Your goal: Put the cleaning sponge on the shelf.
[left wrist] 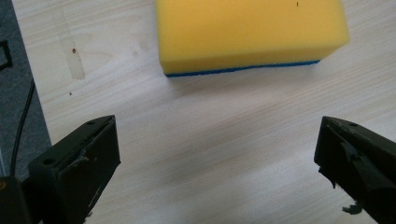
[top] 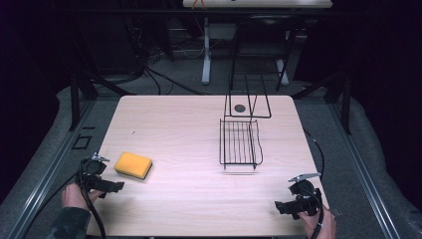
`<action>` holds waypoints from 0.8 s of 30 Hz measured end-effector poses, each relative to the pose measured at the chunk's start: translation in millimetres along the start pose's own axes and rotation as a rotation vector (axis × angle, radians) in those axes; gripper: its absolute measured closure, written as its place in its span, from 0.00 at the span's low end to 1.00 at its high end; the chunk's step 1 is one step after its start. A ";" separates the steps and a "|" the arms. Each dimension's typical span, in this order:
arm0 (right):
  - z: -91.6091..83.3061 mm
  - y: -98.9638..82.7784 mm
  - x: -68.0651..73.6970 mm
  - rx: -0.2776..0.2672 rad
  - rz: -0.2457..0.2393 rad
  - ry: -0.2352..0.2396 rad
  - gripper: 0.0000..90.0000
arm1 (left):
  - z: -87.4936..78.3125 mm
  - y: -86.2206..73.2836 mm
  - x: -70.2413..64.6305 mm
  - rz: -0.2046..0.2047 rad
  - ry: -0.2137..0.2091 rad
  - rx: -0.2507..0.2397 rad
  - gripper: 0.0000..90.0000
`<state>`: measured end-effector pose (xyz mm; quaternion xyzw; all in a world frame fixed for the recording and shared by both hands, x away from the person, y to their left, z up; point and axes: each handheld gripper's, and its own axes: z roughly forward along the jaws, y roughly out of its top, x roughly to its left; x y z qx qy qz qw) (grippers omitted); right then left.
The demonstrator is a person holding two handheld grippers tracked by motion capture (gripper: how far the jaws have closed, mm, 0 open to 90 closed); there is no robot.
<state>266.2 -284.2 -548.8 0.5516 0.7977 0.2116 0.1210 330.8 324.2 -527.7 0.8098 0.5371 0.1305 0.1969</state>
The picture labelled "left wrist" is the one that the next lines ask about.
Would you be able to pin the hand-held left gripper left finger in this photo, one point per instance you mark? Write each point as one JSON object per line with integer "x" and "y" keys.
{"x": 74, "y": 168}

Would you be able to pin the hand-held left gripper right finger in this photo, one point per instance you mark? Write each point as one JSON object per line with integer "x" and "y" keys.
{"x": 358, "y": 161}

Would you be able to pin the yellow sponge with blue base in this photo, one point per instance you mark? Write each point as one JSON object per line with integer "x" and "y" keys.
{"x": 246, "y": 31}

